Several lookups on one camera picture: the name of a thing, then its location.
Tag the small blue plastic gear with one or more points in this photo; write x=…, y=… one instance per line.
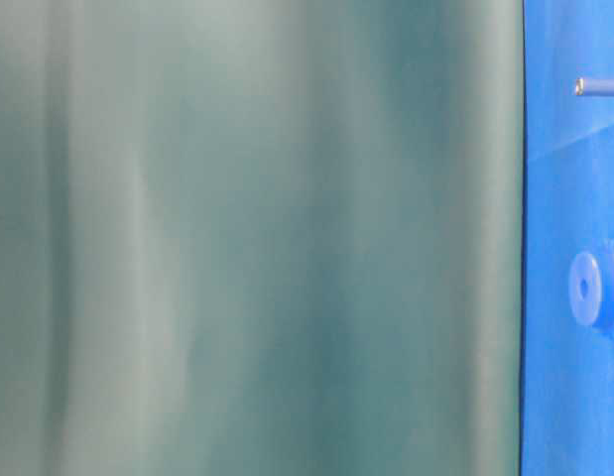
x=591, y=288

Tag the metal shaft rod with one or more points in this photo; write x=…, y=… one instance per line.
x=600, y=87

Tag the green fabric curtain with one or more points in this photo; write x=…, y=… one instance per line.
x=260, y=237

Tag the blue table mat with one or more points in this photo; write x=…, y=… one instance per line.
x=567, y=369

